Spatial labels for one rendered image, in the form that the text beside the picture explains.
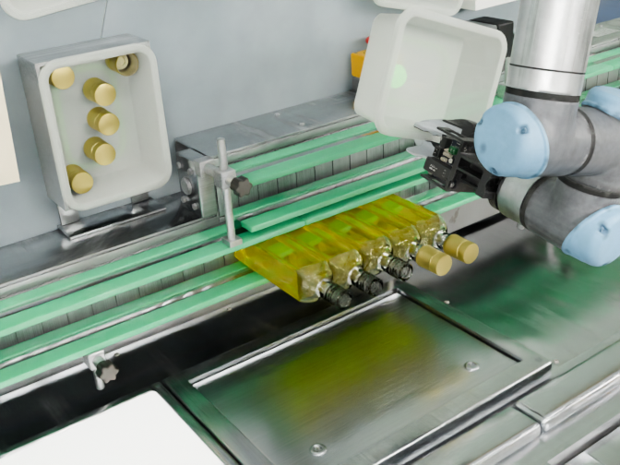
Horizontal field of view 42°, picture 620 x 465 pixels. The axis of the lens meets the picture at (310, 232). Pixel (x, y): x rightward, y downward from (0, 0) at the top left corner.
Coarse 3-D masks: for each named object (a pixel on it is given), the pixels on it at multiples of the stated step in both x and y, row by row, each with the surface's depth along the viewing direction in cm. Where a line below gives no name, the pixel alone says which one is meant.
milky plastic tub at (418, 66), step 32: (384, 32) 110; (416, 32) 118; (448, 32) 121; (480, 32) 115; (384, 64) 110; (416, 64) 120; (448, 64) 124; (480, 64) 122; (384, 96) 108; (416, 96) 122; (448, 96) 126; (480, 96) 122; (384, 128) 110; (416, 128) 117
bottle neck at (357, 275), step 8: (352, 272) 119; (360, 272) 119; (368, 272) 119; (352, 280) 119; (360, 280) 118; (368, 280) 117; (376, 280) 117; (360, 288) 118; (368, 288) 116; (376, 288) 118
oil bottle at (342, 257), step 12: (300, 228) 130; (312, 228) 129; (300, 240) 126; (312, 240) 126; (324, 240) 125; (336, 240) 125; (324, 252) 122; (336, 252) 122; (348, 252) 121; (336, 264) 120; (348, 264) 120; (360, 264) 121; (336, 276) 120; (348, 288) 121
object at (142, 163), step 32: (64, 64) 110; (96, 64) 120; (64, 96) 119; (128, 96) 125; (160, 96) 120; (64, 128) 120; (128, 128) 127; (160, 128) 122; (64, 160) 115; (128, 160) 128; (160, 160) 125; (64, 192) 116; (96, 192) 122; (128, 192) 122
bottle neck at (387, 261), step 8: (384, 256) 122; (392, 256) 122; (384, 264) 122; (392, 264) 120; (400, 264) 120; (408, 264) 120; (392, 272) 120; (400, 272) 119; (408, 272) 121; (400, 280) 120
